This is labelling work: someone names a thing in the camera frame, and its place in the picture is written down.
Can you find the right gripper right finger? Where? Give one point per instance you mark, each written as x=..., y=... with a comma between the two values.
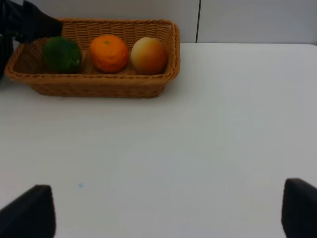
x=299, y=209

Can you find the green lime fruit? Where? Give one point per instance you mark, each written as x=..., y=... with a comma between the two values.
x=62, y=55

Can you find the dark brown wicker basket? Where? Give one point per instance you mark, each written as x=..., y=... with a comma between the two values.
x=6, y=50

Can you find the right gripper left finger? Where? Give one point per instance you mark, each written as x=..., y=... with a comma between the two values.
x=31, y=215

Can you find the red orange peach fruit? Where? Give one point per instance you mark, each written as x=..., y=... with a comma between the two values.
x=149, y=56

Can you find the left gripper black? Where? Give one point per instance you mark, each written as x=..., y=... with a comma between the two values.
x=26, y=22

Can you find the orange mandarin fruit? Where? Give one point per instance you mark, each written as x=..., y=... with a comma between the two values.
x=109, y=53

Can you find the orange wicker basket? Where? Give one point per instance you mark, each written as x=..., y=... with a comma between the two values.
x=26, y=65

